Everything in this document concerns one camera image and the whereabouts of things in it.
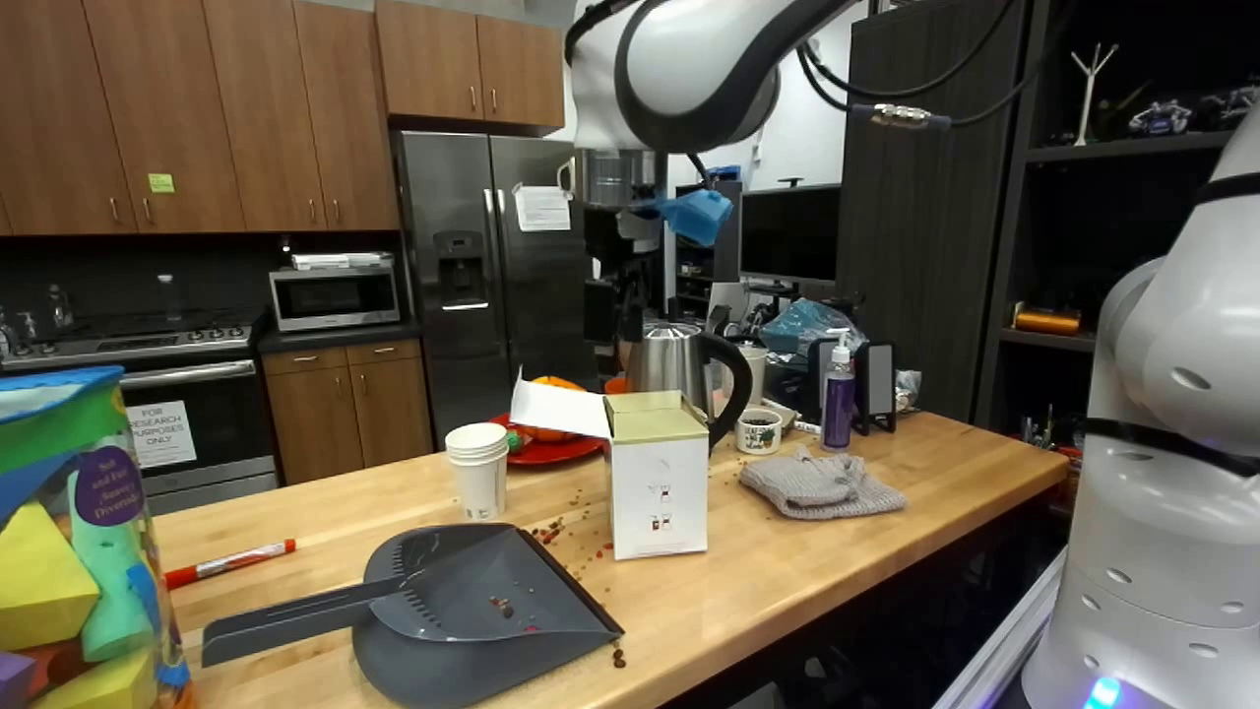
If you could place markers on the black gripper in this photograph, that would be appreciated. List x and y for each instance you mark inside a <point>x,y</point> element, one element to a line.
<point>637,245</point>

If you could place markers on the green and white cardboard box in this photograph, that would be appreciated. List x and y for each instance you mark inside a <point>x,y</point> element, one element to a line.
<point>656,487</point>

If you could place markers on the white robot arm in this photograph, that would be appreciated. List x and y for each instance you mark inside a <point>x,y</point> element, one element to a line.
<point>683,64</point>

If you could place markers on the white paper sheet on refrigerator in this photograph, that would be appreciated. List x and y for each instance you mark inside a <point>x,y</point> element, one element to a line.
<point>541,205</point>

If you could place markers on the black steel refrigerator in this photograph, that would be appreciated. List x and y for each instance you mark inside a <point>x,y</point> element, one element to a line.
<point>492,300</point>

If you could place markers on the teal crumpled bag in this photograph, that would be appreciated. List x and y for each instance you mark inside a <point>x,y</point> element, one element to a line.
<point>802,323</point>

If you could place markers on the red plate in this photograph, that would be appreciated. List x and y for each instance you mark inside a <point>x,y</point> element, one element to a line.
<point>554,454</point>

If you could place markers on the dark computer monitor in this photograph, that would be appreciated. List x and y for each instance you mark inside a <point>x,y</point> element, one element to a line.
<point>790,228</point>

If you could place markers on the purple pump bottle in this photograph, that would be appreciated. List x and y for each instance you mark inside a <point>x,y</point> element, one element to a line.
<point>840,398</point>

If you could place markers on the white paper cup stack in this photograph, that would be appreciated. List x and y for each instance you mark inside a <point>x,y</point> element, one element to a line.
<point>478,472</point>

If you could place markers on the black upright device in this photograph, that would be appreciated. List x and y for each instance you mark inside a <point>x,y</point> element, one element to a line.
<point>878,387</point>

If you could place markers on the grey knitted cloth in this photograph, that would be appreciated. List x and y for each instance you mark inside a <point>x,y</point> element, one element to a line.
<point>822,487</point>

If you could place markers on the white tray on microwave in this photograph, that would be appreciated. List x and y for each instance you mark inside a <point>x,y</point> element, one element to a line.
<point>339,262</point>

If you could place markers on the steel microwave oven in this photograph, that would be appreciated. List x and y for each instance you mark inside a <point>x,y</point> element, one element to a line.
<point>335,300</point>

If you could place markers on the brown base cabinet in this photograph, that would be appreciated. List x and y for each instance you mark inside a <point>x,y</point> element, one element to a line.
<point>348,407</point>

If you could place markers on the grey plastic dustpan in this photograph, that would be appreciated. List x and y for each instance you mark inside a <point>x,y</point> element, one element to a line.
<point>457,615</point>

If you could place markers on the orange flat item on shelf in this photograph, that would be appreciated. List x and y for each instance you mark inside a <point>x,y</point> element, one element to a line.
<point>1050,321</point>

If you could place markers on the black shelf unit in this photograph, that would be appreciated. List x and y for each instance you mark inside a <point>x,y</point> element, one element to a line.
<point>1050,248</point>

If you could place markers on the red marker pen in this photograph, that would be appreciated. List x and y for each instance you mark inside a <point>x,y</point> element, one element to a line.
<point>231,566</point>

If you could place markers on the green sticky note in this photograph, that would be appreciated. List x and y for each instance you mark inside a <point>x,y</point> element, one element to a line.
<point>160,182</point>

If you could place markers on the white paper sheet on stove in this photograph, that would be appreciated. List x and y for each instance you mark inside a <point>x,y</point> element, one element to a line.
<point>160,433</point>

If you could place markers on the white branched stand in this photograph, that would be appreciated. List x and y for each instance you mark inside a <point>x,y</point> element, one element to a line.
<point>1087,90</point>

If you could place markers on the black kitchen stove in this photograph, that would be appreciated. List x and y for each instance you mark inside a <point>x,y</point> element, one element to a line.
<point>131,378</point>

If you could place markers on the blue figure on shelf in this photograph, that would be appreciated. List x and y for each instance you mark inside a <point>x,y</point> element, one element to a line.
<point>1159,121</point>

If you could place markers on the jar of coloured foam blocks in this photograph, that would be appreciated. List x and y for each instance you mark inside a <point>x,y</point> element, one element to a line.
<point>63,566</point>

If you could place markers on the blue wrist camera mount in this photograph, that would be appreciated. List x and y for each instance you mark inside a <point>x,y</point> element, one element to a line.
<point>696,219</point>

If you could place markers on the small brown wall cabinet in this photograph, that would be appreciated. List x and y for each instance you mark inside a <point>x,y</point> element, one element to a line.
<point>474,64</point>

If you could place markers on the wide brown wall cabinet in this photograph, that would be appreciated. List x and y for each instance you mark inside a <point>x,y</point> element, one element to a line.
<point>198,103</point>

